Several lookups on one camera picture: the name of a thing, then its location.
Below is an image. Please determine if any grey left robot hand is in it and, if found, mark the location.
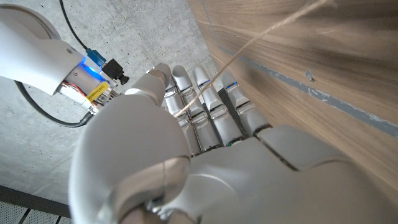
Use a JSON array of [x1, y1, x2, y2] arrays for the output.
[[68, 63, 398, 224]]

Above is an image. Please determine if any jute twine strand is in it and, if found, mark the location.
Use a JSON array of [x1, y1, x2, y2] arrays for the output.
[[174, 0, 330, 118]]

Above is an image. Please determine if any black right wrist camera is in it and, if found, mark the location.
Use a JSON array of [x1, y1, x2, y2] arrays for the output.
[[101, 58, 130, 86]]

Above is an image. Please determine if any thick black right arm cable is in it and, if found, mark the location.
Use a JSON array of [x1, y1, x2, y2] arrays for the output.
[[14, 80, 94, 128]]

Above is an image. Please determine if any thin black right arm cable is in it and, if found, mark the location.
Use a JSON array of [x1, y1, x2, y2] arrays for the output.
[[58, 0, 107, 68]]

